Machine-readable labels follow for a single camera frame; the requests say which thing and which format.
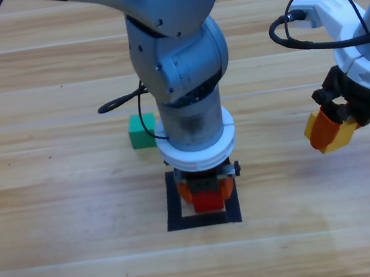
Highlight red wooden block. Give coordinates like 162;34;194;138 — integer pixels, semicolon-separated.
191;188;226;214

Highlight yellow wooden block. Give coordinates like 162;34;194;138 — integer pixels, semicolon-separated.
301;106;362;157

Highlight green wooden block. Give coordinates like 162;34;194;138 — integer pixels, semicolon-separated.
125;111;160;151

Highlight black tape square outline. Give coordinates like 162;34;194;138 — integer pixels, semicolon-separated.
159;162;243;233

